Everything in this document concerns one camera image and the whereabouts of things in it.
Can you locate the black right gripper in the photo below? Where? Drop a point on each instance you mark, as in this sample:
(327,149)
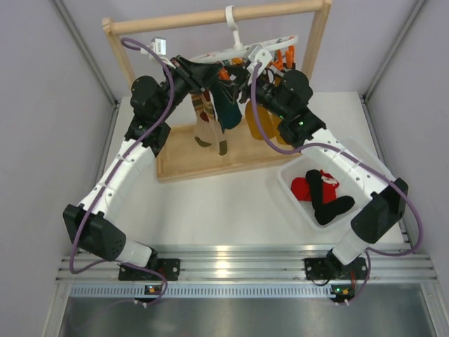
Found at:
(240,71)

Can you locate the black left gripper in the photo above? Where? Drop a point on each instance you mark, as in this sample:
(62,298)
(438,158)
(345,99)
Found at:
(196,76)

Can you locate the dark teal sock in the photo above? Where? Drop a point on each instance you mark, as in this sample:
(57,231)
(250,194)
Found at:
(228,114)

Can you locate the white plastic clip hanger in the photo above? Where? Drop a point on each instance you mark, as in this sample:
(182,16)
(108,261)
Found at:
(238,50)

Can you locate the black sock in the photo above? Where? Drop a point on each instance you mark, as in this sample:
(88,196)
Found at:
(325,213)

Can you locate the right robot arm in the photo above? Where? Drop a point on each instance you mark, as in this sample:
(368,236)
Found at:
(382,201)

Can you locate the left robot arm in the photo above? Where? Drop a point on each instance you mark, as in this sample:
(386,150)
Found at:
(90,223)

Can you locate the orange clothes clip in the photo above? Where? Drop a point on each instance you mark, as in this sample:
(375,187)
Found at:
(284,59)

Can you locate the mustard yellow sock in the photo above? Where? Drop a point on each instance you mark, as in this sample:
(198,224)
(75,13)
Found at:
(273,131)
(256,123)

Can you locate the beige green striped sock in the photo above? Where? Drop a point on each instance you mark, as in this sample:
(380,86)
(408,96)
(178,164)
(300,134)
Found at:
(207,130)

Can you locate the wooden hanging rack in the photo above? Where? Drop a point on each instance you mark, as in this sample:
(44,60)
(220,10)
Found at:
(206,148)

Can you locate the red christmas sock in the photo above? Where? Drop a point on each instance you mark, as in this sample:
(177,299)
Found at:
(322,183)

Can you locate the white plastic basket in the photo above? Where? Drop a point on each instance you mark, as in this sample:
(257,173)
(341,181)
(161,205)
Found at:
(344,166)

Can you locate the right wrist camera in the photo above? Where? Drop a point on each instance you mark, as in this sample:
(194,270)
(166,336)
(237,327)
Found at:
(255,56)

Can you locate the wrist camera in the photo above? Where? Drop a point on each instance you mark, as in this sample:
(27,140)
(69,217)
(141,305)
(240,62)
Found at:
(255,56)
(157,46)

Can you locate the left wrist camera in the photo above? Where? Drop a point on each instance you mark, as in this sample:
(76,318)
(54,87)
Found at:
(157,46)

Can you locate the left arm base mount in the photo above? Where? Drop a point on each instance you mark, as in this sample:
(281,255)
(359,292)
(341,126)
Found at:
(169,268)

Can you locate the aluminium rail frame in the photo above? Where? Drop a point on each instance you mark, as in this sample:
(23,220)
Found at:
(235,272)

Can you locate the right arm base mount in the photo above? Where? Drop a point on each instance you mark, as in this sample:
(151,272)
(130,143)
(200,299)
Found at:
(322,270)

